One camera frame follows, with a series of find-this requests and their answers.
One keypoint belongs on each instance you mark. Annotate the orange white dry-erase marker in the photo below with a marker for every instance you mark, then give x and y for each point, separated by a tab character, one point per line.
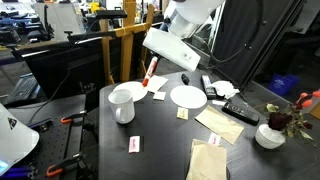
151	69

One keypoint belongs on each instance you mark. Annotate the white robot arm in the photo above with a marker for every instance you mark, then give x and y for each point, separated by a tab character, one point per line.
184	17

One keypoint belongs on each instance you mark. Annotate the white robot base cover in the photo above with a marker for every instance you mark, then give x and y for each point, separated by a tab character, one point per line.
16	140

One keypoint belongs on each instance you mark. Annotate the white ceramic mug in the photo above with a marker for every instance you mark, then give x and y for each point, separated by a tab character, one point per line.
122	106

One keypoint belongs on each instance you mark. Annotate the small white paper square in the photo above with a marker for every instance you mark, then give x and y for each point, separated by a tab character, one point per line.
159	96

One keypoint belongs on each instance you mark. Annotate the white paper napkin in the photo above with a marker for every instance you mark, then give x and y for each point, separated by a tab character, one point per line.
155	83

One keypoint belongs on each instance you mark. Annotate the white round plate left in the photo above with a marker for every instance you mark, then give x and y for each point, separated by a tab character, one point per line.
135	87

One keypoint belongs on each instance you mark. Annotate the white round plate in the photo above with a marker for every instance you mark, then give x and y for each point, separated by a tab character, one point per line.
189	97
135	87

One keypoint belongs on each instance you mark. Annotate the small black oval device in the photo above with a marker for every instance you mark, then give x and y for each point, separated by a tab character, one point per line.
185	79

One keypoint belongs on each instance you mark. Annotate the white round plate right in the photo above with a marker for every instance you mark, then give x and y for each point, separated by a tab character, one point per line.
189	97

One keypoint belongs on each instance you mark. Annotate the small yellow sticky note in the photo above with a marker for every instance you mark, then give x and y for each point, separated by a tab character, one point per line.
182	113

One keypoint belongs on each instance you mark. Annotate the grey black remote control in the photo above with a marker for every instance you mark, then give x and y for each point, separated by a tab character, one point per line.
208	89

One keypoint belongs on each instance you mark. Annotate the small white paper label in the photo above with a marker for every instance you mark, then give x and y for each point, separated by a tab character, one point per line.
216	102

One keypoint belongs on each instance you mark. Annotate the pink white sachet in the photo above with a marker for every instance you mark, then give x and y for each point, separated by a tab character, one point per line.
134	144

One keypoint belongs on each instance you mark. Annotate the crumpled white tissue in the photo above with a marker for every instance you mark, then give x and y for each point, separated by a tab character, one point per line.
225	89

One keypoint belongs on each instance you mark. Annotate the tan paper envelope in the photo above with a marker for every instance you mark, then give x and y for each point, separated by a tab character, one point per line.
228	129

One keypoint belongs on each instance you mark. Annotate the yellow wooden easel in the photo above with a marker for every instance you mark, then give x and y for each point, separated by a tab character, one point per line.
126	34

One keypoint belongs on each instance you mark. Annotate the black remote control front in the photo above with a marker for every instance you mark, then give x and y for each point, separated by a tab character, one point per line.
241	113

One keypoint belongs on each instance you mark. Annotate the small pink white card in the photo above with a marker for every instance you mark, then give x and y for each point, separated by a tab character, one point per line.
214	139

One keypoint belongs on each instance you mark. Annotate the brown paper bag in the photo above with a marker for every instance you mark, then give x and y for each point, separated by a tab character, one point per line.
207	162

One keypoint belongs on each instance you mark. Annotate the black computer monitor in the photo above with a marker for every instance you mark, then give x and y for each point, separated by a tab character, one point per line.
72	67

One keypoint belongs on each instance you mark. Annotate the orange black clamp upper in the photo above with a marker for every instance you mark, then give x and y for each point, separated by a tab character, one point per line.
69	119

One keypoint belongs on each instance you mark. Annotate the orange black clamp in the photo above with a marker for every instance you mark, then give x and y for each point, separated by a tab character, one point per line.
69	119
58	168

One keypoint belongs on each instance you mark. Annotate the dark folding partition panel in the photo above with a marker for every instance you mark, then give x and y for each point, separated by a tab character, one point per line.
249	30

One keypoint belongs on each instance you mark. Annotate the white bowl vase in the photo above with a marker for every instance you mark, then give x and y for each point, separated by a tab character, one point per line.
269	138

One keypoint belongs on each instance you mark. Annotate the blue plastic bin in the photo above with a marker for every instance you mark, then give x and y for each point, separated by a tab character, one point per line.
281	85

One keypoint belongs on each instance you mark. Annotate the orange black clamp lower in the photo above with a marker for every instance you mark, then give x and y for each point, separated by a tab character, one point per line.
58	168

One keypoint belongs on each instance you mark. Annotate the dark red flower bouquet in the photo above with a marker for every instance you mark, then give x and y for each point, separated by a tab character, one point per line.
290	122

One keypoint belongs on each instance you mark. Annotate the black keyboard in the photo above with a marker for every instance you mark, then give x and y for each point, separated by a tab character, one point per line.
26	91

